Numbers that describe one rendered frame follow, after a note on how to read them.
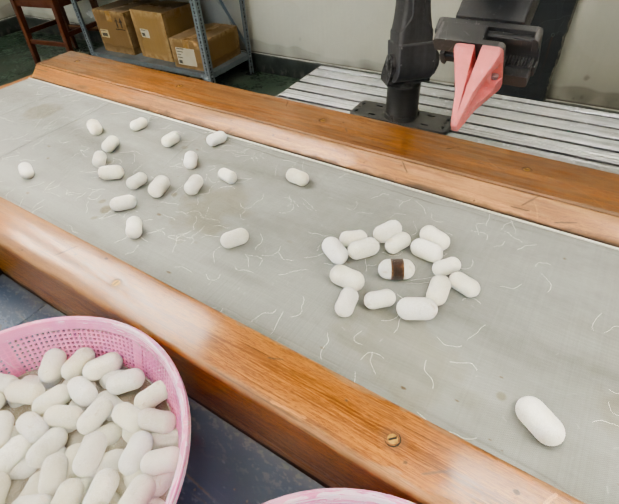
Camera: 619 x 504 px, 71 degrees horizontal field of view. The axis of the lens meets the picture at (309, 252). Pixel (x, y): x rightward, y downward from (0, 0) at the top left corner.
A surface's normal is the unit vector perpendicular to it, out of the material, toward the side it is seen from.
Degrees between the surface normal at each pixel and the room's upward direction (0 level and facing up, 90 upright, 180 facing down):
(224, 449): 0
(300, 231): 0
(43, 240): 0
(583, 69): 89
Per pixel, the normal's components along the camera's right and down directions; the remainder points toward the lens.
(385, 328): -0.05, -0.73
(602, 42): -0.51, 0.60
